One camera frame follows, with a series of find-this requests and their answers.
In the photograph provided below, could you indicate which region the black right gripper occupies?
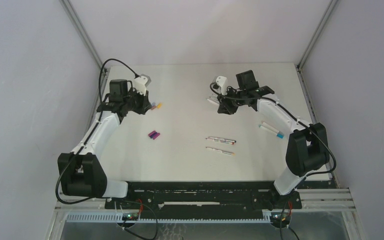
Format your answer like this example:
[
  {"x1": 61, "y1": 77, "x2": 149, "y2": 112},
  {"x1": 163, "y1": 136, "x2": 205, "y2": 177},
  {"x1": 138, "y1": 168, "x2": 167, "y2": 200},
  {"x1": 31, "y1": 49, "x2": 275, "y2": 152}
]
[{"x1": 218, "y1": 86, "x2": 247, "y2": 115}]

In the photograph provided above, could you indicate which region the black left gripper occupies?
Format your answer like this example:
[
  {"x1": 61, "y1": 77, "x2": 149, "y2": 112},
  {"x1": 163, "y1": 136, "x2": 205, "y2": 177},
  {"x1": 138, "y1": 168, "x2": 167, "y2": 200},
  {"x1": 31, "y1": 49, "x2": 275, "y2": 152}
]
[{"x1": 123, "y1": 87, "x2": 151, "y2": 115}]

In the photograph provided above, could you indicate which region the white red marker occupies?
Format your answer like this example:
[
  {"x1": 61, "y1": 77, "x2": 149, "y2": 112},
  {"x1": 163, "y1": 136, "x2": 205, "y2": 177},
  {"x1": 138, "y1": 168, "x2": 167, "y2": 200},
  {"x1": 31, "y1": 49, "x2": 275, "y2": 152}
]
[{"x1": 205, "y1": 137, "x2": 236, "y2": 145}]

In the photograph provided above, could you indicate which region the white yellow marker pen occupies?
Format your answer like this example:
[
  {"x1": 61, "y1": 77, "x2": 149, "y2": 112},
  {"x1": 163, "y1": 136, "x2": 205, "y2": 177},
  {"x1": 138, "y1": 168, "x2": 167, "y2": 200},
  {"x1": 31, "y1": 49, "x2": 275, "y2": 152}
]
[{"x1": 205, "y1": 146, "x2": 235, "y2": 156}]

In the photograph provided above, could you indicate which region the white blue capped marker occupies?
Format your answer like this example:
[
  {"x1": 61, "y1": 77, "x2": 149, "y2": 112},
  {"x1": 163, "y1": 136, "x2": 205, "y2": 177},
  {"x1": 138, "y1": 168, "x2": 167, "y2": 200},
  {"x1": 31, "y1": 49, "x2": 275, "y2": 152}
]
[{"x1": 258, "y1": 124, "x2": 284, "y2": 139}]

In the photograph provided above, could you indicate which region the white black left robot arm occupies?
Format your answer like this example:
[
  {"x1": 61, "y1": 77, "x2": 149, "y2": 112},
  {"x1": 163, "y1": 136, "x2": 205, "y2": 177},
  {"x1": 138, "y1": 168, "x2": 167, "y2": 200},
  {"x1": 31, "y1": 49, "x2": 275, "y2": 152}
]
[{"x1": 56, "y1": 75, "x2": 152, "y2": 209}]

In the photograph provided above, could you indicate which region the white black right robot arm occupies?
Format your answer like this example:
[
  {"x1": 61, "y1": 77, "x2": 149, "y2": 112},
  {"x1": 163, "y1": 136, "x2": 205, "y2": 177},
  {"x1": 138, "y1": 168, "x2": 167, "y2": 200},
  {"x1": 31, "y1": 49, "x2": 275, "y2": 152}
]
[{"x1": 209, "y1": 70, "x2": 333, "y2": 208}]

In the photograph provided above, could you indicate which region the plain white marker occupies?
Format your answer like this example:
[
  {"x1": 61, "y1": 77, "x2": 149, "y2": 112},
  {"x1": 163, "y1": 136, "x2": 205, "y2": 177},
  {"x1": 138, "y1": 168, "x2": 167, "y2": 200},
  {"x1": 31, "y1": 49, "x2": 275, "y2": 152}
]
[{"x1": 261, "y1": 121, "x2": 279, "y2": 132}]

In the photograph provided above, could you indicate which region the left controller board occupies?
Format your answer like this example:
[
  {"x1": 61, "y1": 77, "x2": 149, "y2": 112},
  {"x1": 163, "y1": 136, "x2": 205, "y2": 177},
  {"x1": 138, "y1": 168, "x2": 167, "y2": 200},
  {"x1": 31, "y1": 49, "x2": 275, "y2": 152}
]
[{"x1": 122, "y1": 213, "x2": 140, "y2": 222}]

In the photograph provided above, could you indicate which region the controller board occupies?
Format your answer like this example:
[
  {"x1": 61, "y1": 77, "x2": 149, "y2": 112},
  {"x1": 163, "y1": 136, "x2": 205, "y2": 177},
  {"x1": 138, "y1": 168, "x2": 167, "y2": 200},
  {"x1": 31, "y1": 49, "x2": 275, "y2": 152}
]
[
  {"x1": 270, "y1": 213, "x2": 291, "y2": 222},
  {"x1": 122, "y1": 213, "x2": 140, "y2": 222}
]

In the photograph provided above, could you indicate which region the right controller board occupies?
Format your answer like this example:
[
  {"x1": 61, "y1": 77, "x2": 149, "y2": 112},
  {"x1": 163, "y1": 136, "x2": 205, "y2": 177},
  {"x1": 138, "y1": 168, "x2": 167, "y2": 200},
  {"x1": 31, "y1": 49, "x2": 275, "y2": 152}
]
[{"x1": 270, "y1": 213, "x2": 291, "y2": 222}]

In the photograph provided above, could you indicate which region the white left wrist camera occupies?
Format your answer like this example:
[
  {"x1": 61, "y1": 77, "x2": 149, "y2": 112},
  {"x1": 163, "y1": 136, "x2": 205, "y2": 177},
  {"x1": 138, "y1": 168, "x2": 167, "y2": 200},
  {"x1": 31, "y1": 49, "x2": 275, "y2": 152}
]
[{"x1": 132, "y1": 74, "x2": 152, "y2": 96}]

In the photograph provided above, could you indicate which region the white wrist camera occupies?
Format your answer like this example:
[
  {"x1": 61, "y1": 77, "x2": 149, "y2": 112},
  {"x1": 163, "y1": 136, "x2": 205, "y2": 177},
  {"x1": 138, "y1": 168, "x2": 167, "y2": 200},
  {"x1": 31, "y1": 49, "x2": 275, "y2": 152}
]
[
  {"x1": 132, "y1": 74, "x2": 152, "y2": 96},
  {"x1": 210, "y1": 76, "x2": 228, "y2": 96}
]

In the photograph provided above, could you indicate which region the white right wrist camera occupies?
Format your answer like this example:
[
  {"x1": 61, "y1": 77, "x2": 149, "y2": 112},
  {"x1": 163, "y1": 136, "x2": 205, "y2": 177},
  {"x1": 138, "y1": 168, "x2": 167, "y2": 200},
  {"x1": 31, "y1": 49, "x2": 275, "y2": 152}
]
[{"x1": 210, "y1": 76, "x2": 228, "y2": 96}]

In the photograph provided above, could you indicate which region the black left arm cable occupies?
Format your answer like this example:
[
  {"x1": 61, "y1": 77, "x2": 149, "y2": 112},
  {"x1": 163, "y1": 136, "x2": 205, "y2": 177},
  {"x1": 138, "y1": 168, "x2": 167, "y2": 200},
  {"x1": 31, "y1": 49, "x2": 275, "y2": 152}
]
[{"x1": 54, "y1": 58, "x2": 142, "y2": 206}]

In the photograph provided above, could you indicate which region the aluminium frame rail left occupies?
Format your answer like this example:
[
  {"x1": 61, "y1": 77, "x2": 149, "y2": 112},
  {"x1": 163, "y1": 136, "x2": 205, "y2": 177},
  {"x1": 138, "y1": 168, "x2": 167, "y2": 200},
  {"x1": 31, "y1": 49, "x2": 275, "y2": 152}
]
[{"x1": 59, "y1": 0, "x2": 109, "y2": 110}]

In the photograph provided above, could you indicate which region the aluminium frame rail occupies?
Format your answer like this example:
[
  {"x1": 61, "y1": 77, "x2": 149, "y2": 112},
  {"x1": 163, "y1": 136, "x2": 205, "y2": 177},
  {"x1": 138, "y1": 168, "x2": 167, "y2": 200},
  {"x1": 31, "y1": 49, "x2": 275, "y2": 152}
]
[
  {"x1": 296, "y1": 0, "x2": 340, "y2": 180},
  {"x1": 59, "y1": 0, "x2": 109, "y2": 110}
]

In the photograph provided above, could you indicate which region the aluminium frame rail right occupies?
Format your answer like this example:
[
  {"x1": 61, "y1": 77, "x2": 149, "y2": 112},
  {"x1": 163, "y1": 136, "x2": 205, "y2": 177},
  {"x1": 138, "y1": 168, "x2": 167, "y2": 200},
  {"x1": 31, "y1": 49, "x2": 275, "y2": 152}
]
[{"x1": 296, "y1": 0, "x2": 340, "y2": 180}]

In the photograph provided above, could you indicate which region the white cable duct strip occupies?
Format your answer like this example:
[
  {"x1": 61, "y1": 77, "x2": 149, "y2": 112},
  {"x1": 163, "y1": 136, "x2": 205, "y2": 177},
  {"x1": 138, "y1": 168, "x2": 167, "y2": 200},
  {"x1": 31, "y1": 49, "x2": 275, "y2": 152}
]
[{"x1": 65, "y1": 212, "x2": 272, "y2": 224}]

